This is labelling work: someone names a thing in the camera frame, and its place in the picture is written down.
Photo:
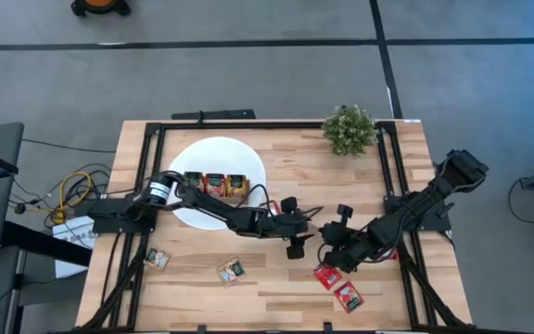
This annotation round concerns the white sticker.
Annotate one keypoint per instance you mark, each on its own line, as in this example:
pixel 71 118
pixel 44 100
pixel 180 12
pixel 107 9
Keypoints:
pixel 412 121

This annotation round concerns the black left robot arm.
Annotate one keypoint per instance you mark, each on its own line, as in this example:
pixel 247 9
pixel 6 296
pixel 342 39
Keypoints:
pixel 216 209

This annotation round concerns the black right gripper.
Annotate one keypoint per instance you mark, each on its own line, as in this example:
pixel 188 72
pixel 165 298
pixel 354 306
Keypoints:
pixel 346 246

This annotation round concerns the wooden tea box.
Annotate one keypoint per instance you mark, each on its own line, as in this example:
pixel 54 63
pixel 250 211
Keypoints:
pixel 230 198

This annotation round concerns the black table bracket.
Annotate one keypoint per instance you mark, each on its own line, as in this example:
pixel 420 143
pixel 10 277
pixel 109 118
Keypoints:
pixel 327 327
pixel 201 328

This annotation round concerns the orange tea bag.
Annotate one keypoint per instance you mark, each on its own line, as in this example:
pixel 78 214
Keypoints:
pixel 237 184

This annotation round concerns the black bar device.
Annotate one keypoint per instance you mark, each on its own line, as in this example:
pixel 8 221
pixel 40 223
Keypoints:
pixel 220 114

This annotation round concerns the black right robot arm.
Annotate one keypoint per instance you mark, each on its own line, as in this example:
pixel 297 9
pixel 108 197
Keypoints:
pixel 415 204

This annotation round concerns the orange and black round base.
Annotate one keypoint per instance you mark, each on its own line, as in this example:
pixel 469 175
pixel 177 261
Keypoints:
pixel 100 3

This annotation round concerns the beige and green tea bag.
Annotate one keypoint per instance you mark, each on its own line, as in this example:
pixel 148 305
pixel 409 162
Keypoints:
pixel 231 273
pixel 157 259
pixel 194 180

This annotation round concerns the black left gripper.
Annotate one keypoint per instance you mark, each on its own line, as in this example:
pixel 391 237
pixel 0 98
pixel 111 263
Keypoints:
pixel 290 226

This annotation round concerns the white round plate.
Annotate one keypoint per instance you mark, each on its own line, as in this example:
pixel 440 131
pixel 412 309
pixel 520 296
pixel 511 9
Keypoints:
pixel 220 153

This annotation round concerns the green potted plant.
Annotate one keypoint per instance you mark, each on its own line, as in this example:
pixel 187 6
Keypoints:
pixel 349 131

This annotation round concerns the black beam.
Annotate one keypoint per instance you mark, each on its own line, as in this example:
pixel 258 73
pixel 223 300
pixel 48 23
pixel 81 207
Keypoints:
pixel 44 243

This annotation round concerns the white printed box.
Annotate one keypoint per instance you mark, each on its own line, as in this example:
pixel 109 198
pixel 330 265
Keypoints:
pixel 74 236

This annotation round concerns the black aluminium table frame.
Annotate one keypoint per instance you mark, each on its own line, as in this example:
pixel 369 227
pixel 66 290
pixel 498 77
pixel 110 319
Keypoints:
pixel 267 125

